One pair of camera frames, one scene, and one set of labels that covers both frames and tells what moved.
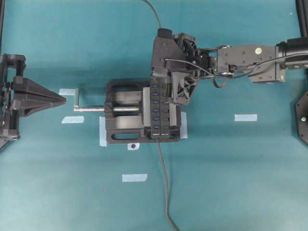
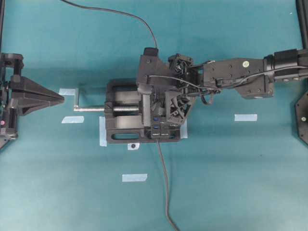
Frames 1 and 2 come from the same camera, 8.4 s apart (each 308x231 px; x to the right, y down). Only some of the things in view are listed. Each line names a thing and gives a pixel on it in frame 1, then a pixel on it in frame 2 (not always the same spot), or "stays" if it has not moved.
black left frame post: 2,18 stays
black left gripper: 30,96 stays
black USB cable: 155,12 → 115,12
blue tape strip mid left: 73,119 stays
